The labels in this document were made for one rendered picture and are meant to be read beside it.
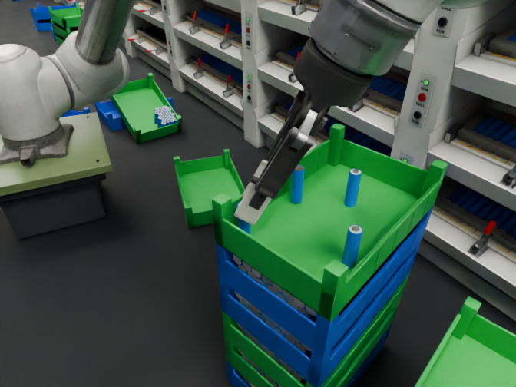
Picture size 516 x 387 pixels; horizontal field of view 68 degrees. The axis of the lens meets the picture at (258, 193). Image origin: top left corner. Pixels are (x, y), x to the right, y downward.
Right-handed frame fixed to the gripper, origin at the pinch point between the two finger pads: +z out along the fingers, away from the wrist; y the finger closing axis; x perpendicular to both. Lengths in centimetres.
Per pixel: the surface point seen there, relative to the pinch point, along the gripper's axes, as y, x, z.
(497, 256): -34, 60, 11
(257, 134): -94, -1, 48
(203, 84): -124, -33, 55
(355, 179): -10.8, 12.9, -2.5
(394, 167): -18.5, 19.5, -3.6
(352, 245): 2.4, 13.5, -1.5
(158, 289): -18, -7, 57
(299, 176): -9.7, 5.3, 1.0
